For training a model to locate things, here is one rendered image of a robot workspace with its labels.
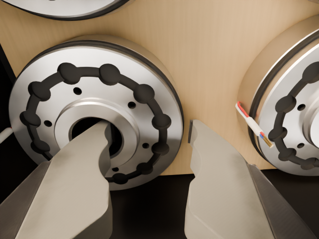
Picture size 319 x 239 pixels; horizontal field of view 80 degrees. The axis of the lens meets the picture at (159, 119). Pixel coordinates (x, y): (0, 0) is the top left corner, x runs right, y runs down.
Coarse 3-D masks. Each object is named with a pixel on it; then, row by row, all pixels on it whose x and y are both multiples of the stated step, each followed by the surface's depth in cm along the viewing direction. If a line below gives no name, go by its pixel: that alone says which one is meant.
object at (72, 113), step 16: (64, 112) 10; (80, 112) 10; (96, 112) 10; (112, 112) 10; (128, 112) 11; (64, 128) 11; (128, 128) 11; (64, 144) 11; (128, 144) 11; (112, 160) 12; (128, 160) 12
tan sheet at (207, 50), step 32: (0, 0) 11; (160, 0) 11; (192, 0) 11; (224, 0) 11; (256, 0) 11; (288, 0) 11; (0, 32) 11; (32, 32) 11; (64, 32) 12; (96, 32) 12; (128, 32) 12; (160, 32) 12; (192, 32) 12; (224, 32) 12; (256, 32) 12; (192, 64) 13; (224, 64) 13; (192, 96) 14; (224, 96) 14; (224, 128) 15; (256, 160) 17
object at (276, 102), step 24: (312, 48) 9; (288, 72) 10; (312, 72) 10; (264, 96) 11; (288, 96) 11; (312, 96) 10; (264, 120) 11; (288, 120) 11; (264, 144) 12; (288, 144) 12; (288, 168) 13; (312, 168) 13
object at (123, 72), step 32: (32, 64) 9; (64, 64) 10; (96, 64) 9; (128, 64) 9; (32, 96) 10; (64, 96) 10; (96, 96) 10; (128, 96) 10; (160, 96) 10; (32, 128) 11; (160, 128) 12; (160, 160) 13
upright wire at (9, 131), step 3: (6, 129) 11; (9, 129) 11; (3, 132) 11; (6, 132) 11; (9, 132) 11; (12, 132) 12; (0, 135) 11; (3, 135) 11; (6, 135) 11; (0, 138) 11; (3, 138) 11; (0, 141) 11
